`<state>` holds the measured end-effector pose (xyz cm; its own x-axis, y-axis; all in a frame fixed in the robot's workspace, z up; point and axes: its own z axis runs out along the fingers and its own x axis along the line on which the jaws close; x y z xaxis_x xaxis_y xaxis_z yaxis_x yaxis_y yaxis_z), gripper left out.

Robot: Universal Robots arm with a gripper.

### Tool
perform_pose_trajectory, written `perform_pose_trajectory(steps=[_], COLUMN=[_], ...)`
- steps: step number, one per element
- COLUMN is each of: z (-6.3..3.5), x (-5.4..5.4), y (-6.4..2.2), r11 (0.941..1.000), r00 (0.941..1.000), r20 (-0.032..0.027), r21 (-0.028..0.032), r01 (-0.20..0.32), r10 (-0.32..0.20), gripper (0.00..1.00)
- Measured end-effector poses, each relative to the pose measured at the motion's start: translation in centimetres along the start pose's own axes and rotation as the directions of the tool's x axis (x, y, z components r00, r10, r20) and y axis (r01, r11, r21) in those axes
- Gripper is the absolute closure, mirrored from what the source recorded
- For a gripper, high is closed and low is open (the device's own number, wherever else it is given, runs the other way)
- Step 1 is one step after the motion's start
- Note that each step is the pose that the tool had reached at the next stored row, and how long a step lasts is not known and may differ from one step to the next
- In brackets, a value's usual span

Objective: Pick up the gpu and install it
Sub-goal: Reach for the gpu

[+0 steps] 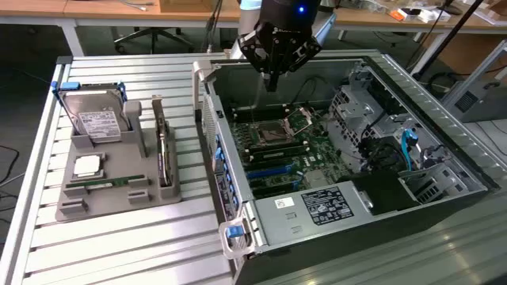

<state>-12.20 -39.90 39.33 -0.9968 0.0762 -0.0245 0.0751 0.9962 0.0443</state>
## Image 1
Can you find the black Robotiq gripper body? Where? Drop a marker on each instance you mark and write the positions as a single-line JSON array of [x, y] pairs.
[[285, 17]]

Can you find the graphics card with metal bracket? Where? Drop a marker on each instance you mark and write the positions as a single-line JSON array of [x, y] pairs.
[[165, 154]]

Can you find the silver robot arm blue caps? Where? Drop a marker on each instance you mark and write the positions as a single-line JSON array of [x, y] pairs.
[[247, 17]]

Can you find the metal socket cover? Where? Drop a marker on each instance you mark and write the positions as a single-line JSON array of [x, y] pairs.
[[300, 120]]

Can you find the brown cardboard box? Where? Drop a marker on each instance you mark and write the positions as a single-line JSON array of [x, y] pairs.
[[186, 6]]

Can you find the black office chair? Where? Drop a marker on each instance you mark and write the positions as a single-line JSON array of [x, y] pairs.
[[153, 35]]

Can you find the perforated metal drive cage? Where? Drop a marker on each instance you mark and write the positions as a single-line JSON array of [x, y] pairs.
[[349, 127]]

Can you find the CPU socket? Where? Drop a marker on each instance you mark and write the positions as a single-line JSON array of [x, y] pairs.
[[272, 132]]

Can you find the green Dell motherboard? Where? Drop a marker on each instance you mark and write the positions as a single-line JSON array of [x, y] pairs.
[[317, 145]]

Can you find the black RAM stick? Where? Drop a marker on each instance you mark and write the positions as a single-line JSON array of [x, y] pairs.
[[277, 153]]

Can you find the small white box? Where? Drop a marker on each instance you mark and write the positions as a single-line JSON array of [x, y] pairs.
[[434, 17]]

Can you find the black stand pole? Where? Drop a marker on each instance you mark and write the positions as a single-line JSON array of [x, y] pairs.
[[456, 29]]

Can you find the silver chipset heatsink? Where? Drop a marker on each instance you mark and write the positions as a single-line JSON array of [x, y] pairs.
[[317, 178]]

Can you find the wooden desk white legs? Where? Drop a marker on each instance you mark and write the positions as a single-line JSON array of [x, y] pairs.
[[39, 12], [468, 25]]

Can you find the black expansion slot blue latch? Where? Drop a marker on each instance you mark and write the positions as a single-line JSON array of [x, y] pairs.
[[274, 184]]

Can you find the grey metal cabinet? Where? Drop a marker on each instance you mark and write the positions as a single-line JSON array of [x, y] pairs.
[[488, 101]]

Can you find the black plastic shroud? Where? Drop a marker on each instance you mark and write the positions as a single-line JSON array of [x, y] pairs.
[[381, 190]]

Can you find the grey printed parts rack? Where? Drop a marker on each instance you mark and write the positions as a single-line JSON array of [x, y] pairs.
[[115, 166]]

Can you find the grey metal disk bay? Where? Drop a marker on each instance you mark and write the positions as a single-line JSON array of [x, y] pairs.
[[436, 181]]

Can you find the green RAM stick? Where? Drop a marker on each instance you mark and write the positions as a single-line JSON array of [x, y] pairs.
[[119, 180]]

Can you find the silver CPU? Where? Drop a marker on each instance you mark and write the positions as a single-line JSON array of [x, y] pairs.
[[87, 166]]

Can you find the grey power supply with labels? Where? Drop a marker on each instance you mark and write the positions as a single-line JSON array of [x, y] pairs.
[[277, 225]]

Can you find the blue case latch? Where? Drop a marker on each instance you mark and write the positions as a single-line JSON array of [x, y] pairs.
[[234, 231]]

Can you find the open black PC case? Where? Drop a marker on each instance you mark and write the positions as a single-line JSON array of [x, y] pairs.
[[357, 252]]

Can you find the hard disk with blue bracket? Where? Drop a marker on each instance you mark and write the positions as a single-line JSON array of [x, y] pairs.
[[99, 118]]

